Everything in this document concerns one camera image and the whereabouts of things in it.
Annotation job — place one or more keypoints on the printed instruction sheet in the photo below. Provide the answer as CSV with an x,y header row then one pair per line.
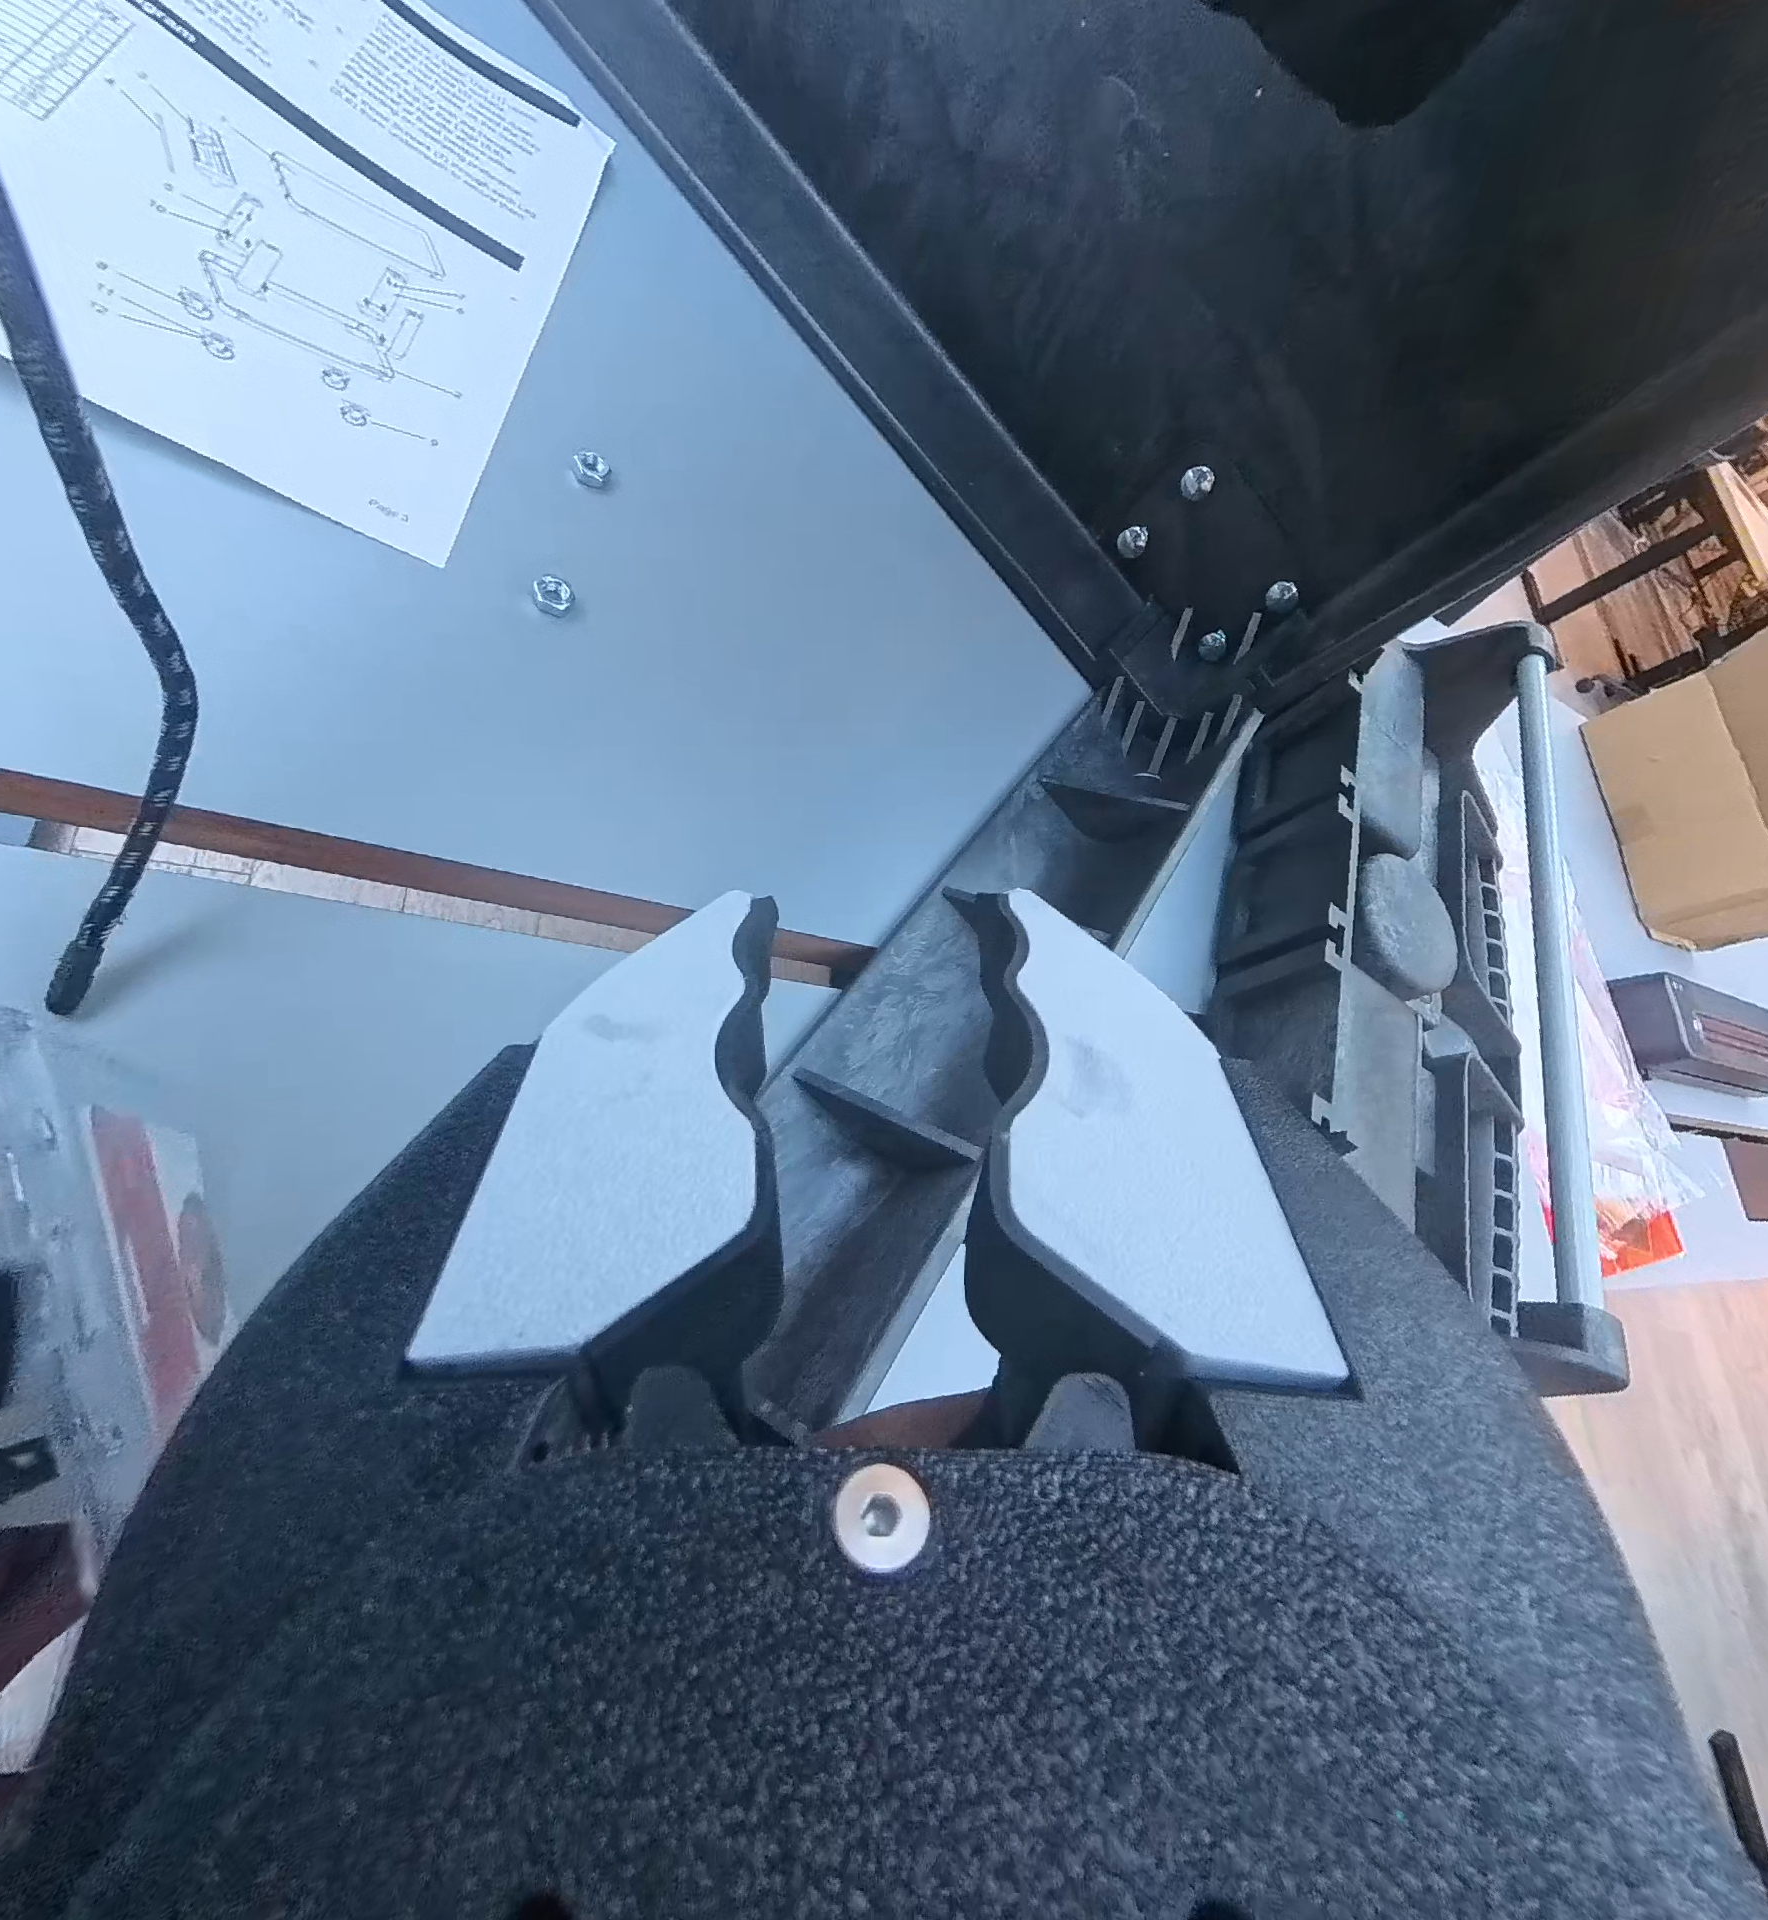
x,y
298,225

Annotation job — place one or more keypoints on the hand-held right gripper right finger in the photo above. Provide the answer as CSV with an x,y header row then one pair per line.
x,y
1153,1186

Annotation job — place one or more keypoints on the black chair leg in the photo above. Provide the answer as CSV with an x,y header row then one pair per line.
x,y
1756,1829

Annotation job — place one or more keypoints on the black plastic cart shelf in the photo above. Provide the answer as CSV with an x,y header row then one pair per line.
x,y
1198,225

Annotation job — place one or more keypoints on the cardboard box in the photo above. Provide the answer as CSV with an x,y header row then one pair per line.
x,y
1723,782

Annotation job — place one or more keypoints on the dark brown panel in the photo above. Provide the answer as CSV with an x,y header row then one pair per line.
x,y
1762,1176

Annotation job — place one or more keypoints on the silver hex nut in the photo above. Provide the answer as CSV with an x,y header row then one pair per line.
x,y
588,467
554,595

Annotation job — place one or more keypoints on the black metal rack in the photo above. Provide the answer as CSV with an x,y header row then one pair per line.
x,y
1693,555

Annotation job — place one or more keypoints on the silver shelf bolt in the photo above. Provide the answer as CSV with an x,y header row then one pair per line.
x,y
1132,541
1212,644
1280,595
1195,480

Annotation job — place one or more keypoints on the black plastic cart leg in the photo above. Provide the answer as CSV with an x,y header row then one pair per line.
x,y
885,1034

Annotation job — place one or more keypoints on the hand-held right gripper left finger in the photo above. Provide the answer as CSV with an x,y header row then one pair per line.
x,y
597,1186

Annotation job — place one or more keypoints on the clear bag with red label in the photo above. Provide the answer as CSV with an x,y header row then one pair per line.
x,y
117,1228

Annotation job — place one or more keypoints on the black case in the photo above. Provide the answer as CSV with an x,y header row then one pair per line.
x,y
1709,1034

